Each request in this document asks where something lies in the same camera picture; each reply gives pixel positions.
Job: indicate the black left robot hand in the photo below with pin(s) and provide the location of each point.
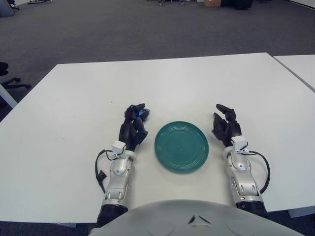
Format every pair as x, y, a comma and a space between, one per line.
128, 134

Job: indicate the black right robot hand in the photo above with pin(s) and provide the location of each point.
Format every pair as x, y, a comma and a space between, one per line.
230, 127

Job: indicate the blue purple gum pack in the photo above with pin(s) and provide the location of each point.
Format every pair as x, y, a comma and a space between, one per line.
143, 113

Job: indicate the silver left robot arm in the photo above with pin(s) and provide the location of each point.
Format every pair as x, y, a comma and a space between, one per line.
118, 177

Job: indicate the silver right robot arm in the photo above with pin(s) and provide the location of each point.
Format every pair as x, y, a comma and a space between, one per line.
242, 179

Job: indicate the teal green plate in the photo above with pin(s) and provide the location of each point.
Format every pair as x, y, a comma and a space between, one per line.
182, 147

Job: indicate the grey robot torso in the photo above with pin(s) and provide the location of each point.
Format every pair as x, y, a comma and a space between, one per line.
172, 218

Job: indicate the white table support beam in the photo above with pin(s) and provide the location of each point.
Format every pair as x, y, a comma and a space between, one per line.
301, 213

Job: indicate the black bulky background object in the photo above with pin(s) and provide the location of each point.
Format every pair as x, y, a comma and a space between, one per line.
238, 4

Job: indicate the brown cardboard box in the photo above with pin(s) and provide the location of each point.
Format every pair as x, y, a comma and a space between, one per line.
212, 2

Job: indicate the black chair base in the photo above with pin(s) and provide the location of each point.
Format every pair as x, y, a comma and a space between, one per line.
39, 2
172, 2

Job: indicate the blue grey cabinet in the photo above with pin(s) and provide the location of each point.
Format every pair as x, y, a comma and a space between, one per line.
5, 7

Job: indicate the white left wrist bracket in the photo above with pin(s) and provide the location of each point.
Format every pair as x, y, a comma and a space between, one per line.
118, 146

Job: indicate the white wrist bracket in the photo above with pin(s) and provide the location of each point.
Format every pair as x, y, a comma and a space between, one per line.
118, 146
238, 142

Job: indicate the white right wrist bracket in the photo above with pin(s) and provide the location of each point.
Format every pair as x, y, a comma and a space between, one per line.
238, 142

